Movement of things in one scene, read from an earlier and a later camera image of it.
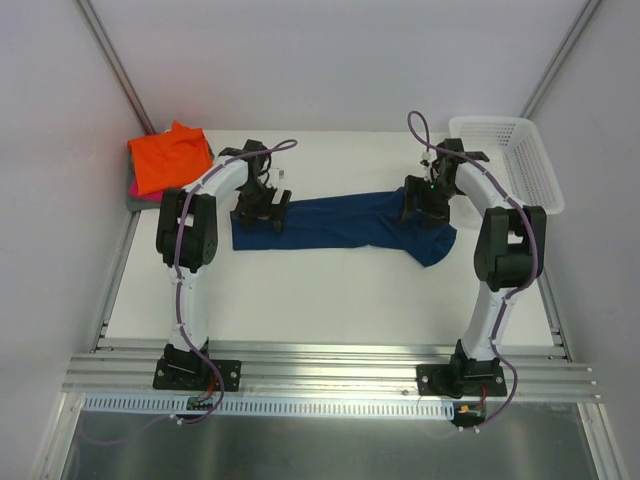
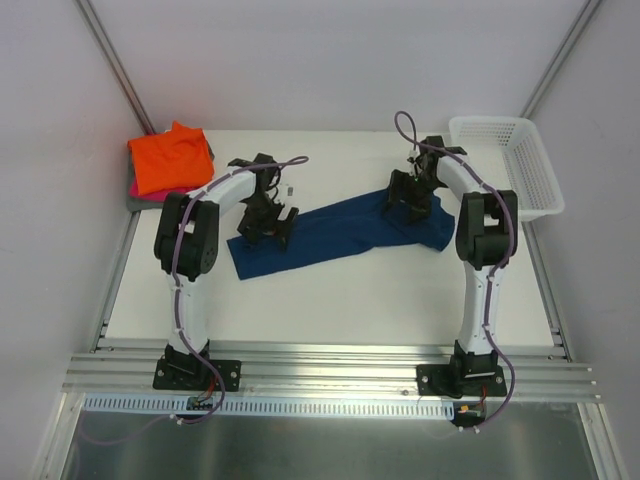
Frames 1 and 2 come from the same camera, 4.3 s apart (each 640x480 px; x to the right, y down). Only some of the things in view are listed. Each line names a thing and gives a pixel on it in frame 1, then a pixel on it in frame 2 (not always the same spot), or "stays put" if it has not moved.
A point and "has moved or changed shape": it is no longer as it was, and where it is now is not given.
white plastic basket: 517,154 stays put
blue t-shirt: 374,220 has moved or changed shape
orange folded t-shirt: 169,160 stays put
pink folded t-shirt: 134,194 stays put
